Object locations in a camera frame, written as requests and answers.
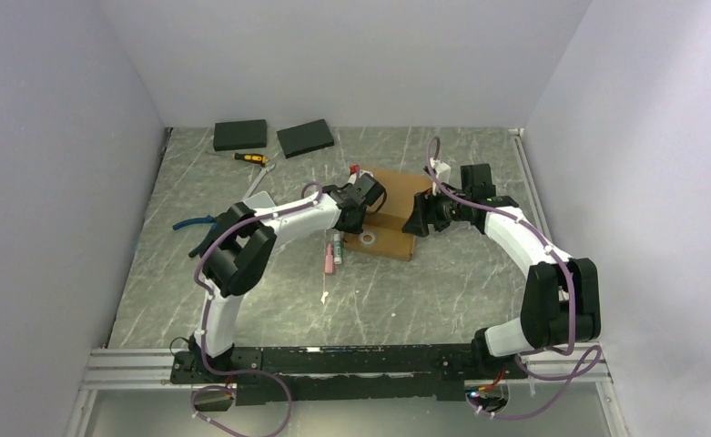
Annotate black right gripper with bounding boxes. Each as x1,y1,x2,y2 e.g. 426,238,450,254
402,182,472,238

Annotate brown cardboard box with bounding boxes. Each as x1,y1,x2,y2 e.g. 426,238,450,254
342,167,432,261

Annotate green white glue stick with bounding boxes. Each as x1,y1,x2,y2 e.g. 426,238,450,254
333,233,343,265

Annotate pink marker pen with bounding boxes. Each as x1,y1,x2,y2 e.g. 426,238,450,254
324,243,335,275

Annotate clear tape roll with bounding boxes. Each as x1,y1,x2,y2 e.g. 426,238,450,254
359,230,376,247

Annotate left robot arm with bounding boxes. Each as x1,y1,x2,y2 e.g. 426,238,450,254
191,173,387,382

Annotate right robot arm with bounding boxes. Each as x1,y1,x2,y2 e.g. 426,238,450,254
401,158,601,378

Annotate black foam block right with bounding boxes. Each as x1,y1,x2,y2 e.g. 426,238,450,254
277,119,335,158

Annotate black foam block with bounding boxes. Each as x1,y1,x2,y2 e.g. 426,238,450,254
213,119,268,152
277,119,335,158

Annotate grey white rectangular device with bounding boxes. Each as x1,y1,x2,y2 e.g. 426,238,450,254
243,191,276,209

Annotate silver combination wrench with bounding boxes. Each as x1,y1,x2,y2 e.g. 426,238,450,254
242,163,276,200

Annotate yellow black screwdriver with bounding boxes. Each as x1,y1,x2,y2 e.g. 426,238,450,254
232,152,269,167

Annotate black foam block left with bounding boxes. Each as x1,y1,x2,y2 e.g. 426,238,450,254
213,119,268,152

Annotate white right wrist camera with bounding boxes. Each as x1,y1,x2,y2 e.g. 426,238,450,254
431,158,452,183

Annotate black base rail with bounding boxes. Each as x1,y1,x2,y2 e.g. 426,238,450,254
170,343,526,406

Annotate blue handled pliers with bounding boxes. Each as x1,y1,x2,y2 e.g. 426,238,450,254
171,215,217,259

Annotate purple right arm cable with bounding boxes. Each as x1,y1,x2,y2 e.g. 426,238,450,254
424,136,604,422

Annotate aluminium frame rail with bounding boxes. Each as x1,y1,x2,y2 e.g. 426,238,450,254
81,349,174,391

